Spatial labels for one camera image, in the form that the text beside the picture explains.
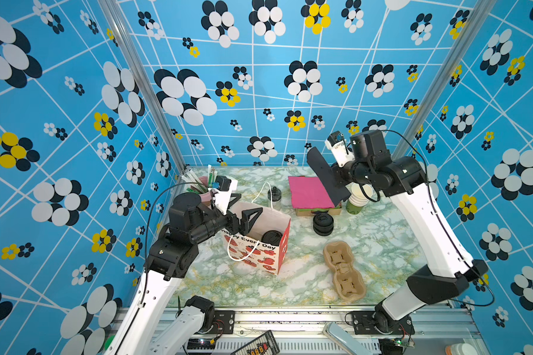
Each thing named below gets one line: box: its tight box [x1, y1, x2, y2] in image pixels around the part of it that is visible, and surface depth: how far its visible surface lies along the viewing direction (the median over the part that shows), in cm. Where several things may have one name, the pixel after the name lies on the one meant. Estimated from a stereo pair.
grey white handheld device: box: [327, 322, 369, 355], surface depth 69 cm
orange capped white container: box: [444, 342, 479, 355], surface depth 65 cm
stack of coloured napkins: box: [287, 176, 343, 213], surface depth 99 cm
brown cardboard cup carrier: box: [322, 241, 367, 303], surface depth 81 cm
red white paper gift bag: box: [222, 201, 291, 276], surface depth 74 cm
